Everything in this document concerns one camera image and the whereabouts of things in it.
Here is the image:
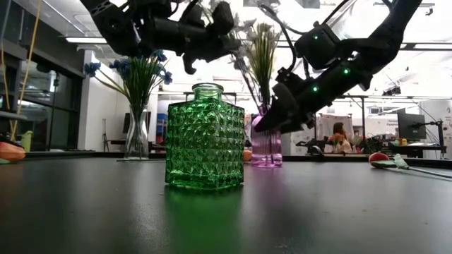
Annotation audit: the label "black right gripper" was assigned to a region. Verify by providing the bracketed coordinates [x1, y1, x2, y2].
[254, 68, 354, 134]

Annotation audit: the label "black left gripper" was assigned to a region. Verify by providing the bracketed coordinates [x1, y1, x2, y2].
[141, 16, 243, 75]

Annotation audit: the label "small blue artificial flower bunch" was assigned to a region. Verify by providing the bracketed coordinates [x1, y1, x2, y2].
[144, 68, 174, 159]

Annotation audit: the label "pink ribbed glass vase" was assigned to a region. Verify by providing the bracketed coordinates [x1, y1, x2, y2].
[250, 105, 283, 168]

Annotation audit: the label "small white artificial flower bunch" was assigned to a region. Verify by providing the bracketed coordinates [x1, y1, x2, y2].
[229, 45, 262, 114]

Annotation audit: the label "green faceted glass vase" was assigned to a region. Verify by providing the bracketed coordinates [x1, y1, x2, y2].
[165, 83, 245, 191]

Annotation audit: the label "red artificial tulip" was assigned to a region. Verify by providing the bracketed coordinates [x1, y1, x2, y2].
[0, 141, 26, 165]
[369, 152, 452, 179]

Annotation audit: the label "clear glass vase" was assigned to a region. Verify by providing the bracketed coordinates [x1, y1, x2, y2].
[124, 104, 150, 159]

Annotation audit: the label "white patterned partition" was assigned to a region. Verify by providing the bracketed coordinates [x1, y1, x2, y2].
[282, 114, 354, 156]

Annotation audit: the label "person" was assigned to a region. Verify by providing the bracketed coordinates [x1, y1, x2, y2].
[331, 121, 353, 155]

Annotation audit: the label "blue stacked bins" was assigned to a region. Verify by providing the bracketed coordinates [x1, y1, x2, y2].
[156, 112, 167, 145]

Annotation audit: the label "red background flower bouquet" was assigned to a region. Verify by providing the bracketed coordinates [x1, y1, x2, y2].
[352, 135, 368, 155]

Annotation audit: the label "long linear ceiling light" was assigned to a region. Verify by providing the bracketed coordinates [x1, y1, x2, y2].
[65, 36, 452, 50]

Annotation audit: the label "black computer monitor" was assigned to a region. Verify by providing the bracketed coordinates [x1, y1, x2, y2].
[397, 111, 427, 140]

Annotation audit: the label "black far desk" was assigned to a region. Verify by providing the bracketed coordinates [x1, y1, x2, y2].
[388, 143, 448, 159]

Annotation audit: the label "yellow green container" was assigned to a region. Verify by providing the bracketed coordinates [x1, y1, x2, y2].
[20, 130, 34, 152]

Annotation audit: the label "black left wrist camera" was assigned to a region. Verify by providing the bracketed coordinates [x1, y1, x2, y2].
[208, 1, 235, 35]

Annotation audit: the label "black metal frame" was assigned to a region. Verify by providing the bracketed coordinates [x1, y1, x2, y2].
[155, 90, 452, 156]

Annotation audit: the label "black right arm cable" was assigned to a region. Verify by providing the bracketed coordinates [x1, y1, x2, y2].
[259, 3, 297, 71]

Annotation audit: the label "black wall screen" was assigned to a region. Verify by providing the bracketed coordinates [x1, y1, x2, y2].
[122, 111, 152, 134]

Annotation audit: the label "yellow hanging cable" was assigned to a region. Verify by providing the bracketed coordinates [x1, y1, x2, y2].
[12, 0, 42, 138]

